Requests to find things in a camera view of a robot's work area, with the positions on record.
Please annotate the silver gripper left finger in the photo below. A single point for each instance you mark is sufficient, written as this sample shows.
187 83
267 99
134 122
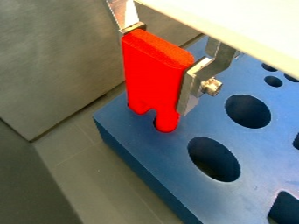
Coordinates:
123 11

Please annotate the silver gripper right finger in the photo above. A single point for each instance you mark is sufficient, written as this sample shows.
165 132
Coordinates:
199 81

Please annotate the blue foam shape board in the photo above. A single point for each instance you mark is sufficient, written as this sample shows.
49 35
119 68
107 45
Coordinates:
226 169

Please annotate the red two-pronged peg block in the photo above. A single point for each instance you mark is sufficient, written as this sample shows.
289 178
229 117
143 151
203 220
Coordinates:
154 66

